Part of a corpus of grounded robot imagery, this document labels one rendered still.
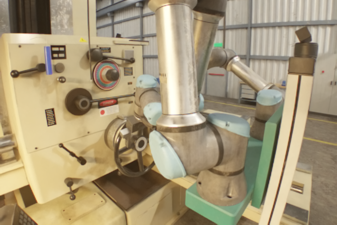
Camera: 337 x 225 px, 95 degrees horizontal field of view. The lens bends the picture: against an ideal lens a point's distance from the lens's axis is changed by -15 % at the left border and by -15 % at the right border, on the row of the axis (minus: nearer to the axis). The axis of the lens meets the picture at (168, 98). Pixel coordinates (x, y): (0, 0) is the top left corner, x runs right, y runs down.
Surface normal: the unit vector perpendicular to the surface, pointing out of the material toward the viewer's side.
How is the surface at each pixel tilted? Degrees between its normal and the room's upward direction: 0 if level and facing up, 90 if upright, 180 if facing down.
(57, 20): 90
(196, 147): 80
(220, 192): 72
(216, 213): 90
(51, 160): 90
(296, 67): 90
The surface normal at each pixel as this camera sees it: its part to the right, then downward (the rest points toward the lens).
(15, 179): 0.76, 0.14
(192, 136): 0.31, 0.04
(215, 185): -0.55, -0.12
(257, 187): -0.67, 0.16
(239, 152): 0.38, 0.23
